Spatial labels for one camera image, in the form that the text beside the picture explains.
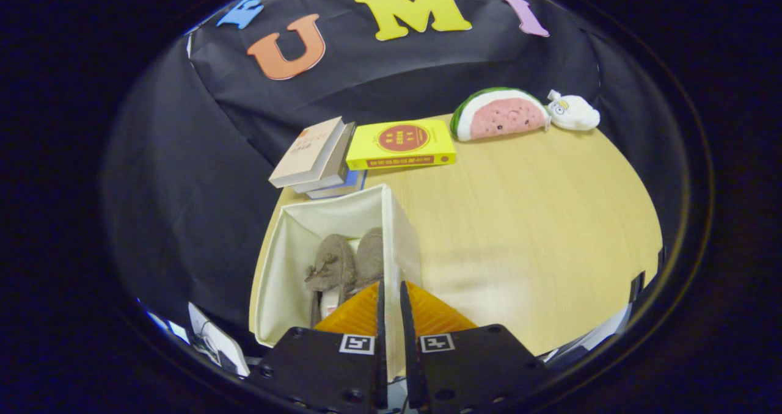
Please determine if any white plush toy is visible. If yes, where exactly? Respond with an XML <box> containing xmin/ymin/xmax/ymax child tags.
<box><xmin>546</xmin><ymin>89</ymin><xmax>601</xmax><ymax>131</ymax></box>

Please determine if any blue book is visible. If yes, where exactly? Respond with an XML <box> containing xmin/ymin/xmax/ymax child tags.
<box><xmin>305</xmin><ymin>169</ymin><xmax>367</xmax><ymax>200</ymax></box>

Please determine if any grey book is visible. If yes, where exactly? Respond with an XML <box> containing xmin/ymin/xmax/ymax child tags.
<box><xmin>292</xmin><ymin>121</ymin><xmax>357</xmax><ymax>194</ymax></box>

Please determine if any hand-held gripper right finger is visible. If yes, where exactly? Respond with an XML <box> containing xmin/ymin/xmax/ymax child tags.
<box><xmin>400</xmin><ymin>281</ymin><xmax>550</xmax><ymax>414</ymax></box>

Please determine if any black backdrop cloth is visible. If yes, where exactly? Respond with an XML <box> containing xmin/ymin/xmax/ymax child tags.
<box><xmin>101</xmin><ymin>0</ymin><xmax>679</xmax><ymax>341</ymax></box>

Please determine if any brown fuzzy shoe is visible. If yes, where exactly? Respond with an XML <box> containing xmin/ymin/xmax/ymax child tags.
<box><xmin>304</xmin><ymin>234</ymin><xmax>357</xmax><ymax>329</ymax></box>
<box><xmin>356</xmin><ymin>227</ymin><xmax>386</xmax><ymax>289</ymax></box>

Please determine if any beige book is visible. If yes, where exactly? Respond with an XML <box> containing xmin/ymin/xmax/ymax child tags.
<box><xmin>269</xmin><ymin>117</ymin><xmax>346</xmax><ymax>189</ymax></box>

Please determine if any yellow book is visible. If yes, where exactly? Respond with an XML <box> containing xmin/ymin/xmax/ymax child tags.
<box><xmin>346</xmin><ymin>119</ymin><xmax>457</xmax><ymax>171</ymax></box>

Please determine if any cream fabric storage box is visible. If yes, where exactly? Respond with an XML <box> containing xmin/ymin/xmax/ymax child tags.
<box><xmin>249</xmin><ymin>184</ymin><xmax>423</xmax><ymax>349</ymax></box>

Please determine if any white paper sheet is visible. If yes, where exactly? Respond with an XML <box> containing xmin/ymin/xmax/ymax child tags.
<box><xmin>186</xmin><ymin>302</ymin><xmax>251</xmax><ymax>378</ymax></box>

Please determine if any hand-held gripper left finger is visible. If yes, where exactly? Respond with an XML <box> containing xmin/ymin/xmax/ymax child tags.
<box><xmin>254</xmin><ymin>280</ymin><xmax>389</xmax><ymax>414</ymax></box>

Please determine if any watermelon slice plush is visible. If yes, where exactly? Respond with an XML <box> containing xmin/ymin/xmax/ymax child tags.
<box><xmin>450</xmin><ymin>87</ymin><xmax>550</xmax><ymax>142</ymax></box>

